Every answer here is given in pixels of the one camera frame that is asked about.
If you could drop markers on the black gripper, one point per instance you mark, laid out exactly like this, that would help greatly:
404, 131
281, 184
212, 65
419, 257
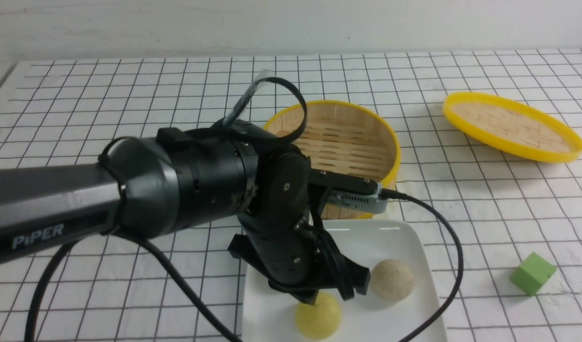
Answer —
298, 257

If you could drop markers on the yellow steamed bun front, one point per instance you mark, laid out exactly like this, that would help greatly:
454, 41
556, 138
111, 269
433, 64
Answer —
320, 320

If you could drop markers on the beige steamed bun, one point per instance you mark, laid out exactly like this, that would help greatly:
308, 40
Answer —
392, 280

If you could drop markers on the bamboo steamer lid yellow rim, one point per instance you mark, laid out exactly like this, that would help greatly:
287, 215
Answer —
512, 127

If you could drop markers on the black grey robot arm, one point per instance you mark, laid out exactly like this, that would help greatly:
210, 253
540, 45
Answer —
151, 187

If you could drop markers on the white square plate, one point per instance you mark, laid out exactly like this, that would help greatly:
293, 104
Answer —
269, 316

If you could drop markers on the bamboo steamer basket yellow rim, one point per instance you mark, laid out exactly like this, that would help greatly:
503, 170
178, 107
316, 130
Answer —
349, 139

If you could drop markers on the green foam cube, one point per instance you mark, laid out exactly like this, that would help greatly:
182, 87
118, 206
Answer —
532, 274

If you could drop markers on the white grid tablecloth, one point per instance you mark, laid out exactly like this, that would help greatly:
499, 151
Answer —
503, 208

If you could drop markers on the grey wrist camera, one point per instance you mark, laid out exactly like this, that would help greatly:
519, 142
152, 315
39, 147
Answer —
345, 191

